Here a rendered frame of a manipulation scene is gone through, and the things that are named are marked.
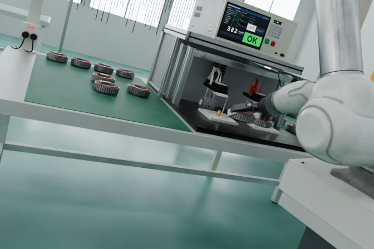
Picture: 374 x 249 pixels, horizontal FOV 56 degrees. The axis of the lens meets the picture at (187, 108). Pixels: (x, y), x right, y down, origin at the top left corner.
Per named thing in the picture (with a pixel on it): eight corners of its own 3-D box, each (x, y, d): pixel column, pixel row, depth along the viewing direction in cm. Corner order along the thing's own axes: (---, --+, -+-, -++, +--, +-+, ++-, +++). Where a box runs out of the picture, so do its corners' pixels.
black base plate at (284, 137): (315, 154, 166) (317, 149, 165) (195, 132, 140) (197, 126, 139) (262, 120, 207) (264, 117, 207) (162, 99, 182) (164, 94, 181)
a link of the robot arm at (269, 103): (291, 115, 130) (281, 118, 136) (291, 92, 133) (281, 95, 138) (272, 110, 127) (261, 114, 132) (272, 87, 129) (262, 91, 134)
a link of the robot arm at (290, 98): (271, 114, 126) (300, 118, 132) (303, 105, 113) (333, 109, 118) (270, 85, 129) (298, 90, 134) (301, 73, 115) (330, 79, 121)
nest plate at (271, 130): (279, 134, 173) (280, 132, 173) (254, 129, 167) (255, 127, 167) (262, 124, 186) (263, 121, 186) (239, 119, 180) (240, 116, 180)
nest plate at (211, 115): (237, 125, 163) (239, 123, 163) (210, 120, 157) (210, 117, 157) (224, 115, 177) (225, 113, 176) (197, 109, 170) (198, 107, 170)
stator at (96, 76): (113, 88, 170) (115, 80, 169) (90, 81, 167) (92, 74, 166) (113, 83, 180) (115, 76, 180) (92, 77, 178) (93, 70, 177)
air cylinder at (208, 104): (213, 111, 179) (217, 101, 178) (201, 108, 176) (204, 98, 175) (210, 108, 183) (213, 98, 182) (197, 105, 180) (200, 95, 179)
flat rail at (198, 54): (293, 84, 188) (295, 79, 187) (190, 55, 163) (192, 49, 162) (292, 84, 189) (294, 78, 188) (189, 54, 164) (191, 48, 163)
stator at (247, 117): (257, 125, 150) (260, 118, 150) (235, 121, 146) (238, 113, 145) (244, 117, 160) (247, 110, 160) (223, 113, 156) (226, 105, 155)
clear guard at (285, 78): (320, 97, 164) (325, 85, 163) (280, 86, 155) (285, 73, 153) (280, 81, 193) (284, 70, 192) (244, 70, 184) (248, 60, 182)
